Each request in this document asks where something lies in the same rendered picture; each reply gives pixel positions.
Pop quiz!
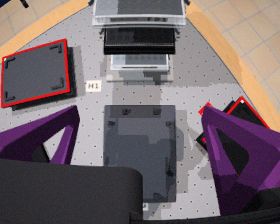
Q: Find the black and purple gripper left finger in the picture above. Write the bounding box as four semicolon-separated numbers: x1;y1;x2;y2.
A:
0;105;80;165

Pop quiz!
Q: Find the light grey microplate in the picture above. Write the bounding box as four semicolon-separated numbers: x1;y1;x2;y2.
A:
110;55;169;71
92;0;186;29

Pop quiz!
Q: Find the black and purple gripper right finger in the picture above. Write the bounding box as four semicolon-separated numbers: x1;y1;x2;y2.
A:
201;105;280;216

